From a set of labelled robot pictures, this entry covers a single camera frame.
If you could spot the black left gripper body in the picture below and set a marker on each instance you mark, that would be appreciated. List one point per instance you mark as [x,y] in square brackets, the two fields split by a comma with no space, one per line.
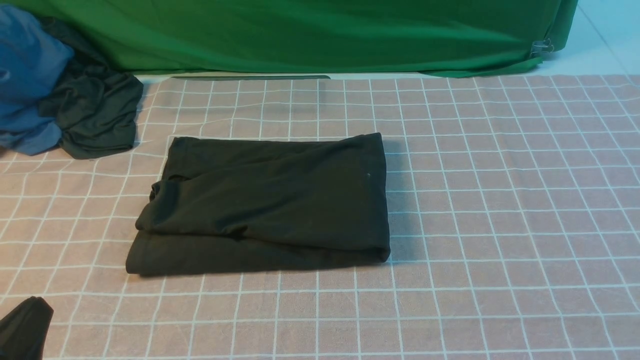
[24,329]

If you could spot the crumpled dark gray garment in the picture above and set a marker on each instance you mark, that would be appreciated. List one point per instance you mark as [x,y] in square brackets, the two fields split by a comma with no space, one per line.
[94,105]

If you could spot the pink checkered table mat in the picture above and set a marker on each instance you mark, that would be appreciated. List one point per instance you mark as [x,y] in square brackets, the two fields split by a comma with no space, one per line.
[514,219]

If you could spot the dark gray long-sleeve shirt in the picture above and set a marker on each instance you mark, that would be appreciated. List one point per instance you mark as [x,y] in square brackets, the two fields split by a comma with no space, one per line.
[224,206]

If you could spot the green backdrop cloth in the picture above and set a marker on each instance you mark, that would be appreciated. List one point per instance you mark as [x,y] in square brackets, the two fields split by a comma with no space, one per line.
[442,38]

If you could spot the silver binder clip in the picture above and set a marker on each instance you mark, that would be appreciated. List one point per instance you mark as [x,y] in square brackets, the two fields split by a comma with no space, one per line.
[541,47]

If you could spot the blue cloth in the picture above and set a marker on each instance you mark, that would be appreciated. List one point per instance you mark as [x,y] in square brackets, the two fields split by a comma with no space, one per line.
[31,62]

